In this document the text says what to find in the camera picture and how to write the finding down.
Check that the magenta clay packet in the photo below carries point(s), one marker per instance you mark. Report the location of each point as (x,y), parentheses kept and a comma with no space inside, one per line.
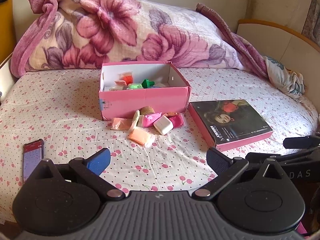
(178,120)

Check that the patterned white cloth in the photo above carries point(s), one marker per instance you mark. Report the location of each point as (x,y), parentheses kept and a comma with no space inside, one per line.
(285,77)

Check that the pink box lid with portrait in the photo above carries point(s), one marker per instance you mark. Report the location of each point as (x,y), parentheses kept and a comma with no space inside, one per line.
(232,122)

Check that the green plastic bolt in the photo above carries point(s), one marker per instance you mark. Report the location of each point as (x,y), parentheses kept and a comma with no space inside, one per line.
(148,83)

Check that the cherry print bed sheet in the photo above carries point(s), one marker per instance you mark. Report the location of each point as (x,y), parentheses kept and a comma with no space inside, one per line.
(75,105)

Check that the light green packet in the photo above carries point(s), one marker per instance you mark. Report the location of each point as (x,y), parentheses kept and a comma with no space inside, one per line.
(135,86)

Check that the peach clay packet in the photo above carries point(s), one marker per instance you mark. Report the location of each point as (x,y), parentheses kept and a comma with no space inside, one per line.
(138,137)

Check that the bright orange packet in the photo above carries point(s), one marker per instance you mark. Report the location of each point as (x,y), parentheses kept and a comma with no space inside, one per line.
(126,76)

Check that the beige tape roll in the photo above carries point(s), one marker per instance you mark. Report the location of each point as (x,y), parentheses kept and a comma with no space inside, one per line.
(147,110)

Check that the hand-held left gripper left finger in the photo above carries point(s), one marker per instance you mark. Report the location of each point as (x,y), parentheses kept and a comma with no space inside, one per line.
(98,162)

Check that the cream tube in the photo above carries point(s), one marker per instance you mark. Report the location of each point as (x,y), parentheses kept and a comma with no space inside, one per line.
(134,120)

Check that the smartphone with red case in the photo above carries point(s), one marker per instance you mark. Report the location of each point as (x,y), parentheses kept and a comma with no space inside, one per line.
(32,158)

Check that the white charger adapter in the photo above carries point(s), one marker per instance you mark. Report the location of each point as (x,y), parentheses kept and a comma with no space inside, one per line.
(163,126)

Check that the pink clay packet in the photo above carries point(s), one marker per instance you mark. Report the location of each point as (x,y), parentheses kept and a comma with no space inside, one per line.
(151,119)

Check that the salmon packet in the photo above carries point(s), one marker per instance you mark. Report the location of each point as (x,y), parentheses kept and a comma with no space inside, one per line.
(120,82)

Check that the floral pink blanket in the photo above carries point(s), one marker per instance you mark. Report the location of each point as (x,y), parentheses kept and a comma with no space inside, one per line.
(112,30)

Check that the pink cardboard box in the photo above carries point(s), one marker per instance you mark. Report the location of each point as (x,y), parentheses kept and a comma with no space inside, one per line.
(140,100)

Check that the cream bed headboard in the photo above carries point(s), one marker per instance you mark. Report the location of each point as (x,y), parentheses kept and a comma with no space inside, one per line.
(280,42)

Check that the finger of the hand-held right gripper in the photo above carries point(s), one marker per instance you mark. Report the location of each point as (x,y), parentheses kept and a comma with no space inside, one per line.
(300,142)
(260,157)

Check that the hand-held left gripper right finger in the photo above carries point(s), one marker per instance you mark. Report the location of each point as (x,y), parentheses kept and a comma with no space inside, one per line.
(217,162)

